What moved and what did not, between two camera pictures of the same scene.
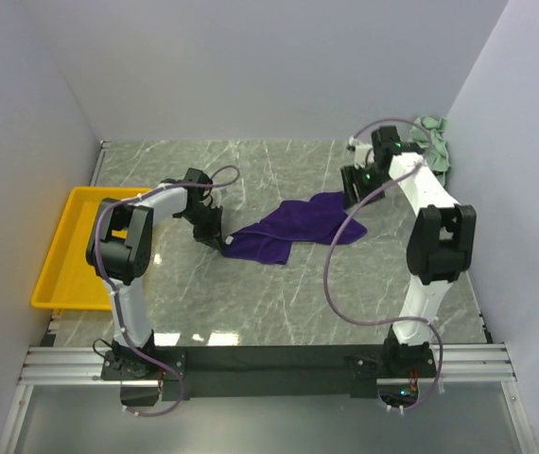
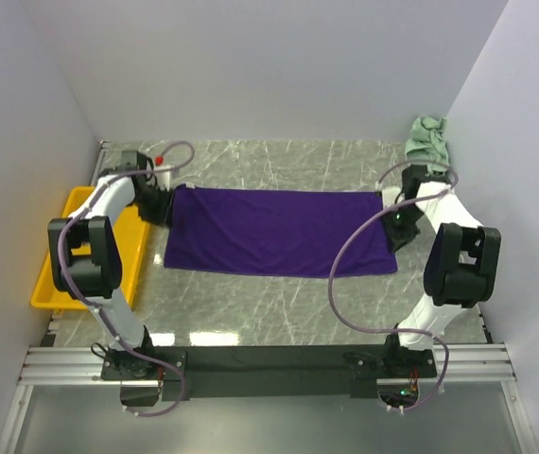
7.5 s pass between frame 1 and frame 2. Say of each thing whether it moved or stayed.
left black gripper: moved
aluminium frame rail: stayed
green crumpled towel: stayed
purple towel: moved
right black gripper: moved
